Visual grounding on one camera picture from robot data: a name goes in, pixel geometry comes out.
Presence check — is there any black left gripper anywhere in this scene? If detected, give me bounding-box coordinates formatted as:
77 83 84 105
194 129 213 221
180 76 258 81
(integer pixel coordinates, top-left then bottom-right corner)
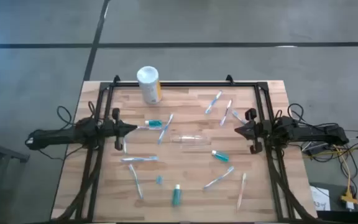
101 107 139 152

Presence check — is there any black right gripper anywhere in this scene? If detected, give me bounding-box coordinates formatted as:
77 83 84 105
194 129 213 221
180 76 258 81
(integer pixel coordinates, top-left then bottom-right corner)
234 108 273 156

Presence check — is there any clear acrylic organizer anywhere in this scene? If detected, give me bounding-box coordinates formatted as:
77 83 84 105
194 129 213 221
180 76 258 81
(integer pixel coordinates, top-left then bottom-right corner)
169 133 211 146

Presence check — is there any white yellow wipes canister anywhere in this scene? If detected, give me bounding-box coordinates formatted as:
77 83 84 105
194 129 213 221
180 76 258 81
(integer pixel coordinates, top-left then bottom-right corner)
136 65 163 105

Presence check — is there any wrapped orange white toothbrush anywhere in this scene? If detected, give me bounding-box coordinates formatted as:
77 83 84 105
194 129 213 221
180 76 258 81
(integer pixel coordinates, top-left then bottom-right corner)
236 172 247 212

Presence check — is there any black power adapter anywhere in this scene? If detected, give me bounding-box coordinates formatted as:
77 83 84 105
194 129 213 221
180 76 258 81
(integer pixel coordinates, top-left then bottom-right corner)
303 141 326 156

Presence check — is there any white paper sheet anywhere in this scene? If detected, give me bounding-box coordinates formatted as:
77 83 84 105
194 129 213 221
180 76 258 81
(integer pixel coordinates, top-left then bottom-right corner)
310 185 331 212

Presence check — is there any dark metal cart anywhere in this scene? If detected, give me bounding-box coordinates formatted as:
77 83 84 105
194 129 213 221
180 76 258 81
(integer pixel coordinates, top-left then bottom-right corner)
0 136 30 224

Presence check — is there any black floor box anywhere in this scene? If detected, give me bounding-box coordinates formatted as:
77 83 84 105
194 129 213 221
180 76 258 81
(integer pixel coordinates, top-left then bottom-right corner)
309 182 358 224

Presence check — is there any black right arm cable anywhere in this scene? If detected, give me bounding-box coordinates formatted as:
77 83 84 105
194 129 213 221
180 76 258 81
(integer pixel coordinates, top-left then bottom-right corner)
287 103 307 125

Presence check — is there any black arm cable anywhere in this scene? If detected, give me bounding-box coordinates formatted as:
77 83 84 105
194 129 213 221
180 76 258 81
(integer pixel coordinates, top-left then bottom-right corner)
56 105 75 129
287 103 307 125

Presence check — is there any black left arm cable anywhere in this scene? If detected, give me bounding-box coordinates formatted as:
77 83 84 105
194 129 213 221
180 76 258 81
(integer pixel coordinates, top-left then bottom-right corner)
56 105 75 129

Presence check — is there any black aluminium table frame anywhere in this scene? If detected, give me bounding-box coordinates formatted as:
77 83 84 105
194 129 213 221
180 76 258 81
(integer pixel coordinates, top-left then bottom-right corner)
73 74 295 223

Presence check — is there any yellow cable with plug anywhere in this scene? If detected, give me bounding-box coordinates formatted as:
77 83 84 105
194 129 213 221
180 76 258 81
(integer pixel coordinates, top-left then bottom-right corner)
303 144 358 205

